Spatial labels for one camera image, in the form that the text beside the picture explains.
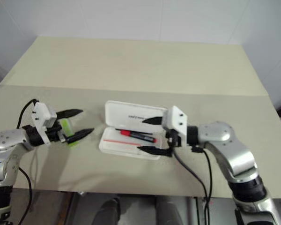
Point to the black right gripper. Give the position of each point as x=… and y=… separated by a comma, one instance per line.
x=174, y=139

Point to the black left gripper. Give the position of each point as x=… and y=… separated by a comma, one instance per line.
x=55, y=133

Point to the red marker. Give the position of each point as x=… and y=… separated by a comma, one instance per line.
x=140, y=136

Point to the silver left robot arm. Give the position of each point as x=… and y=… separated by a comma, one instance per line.
x=4, y=140

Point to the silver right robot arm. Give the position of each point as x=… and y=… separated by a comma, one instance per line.
x=234, y=150

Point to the green marker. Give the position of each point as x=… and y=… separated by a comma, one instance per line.
x=68, y=127

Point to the white plastic pencil case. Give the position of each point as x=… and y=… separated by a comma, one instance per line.
x=121, y=114

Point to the dark rounded shape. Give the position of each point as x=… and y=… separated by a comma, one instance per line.
x=111, y=211

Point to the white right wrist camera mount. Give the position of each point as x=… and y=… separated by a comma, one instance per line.
x=178, y=122

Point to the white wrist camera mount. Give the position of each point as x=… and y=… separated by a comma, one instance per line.
x=41, y=112
x=178, y=122

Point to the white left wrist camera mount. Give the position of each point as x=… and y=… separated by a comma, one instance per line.
x=41, y=112

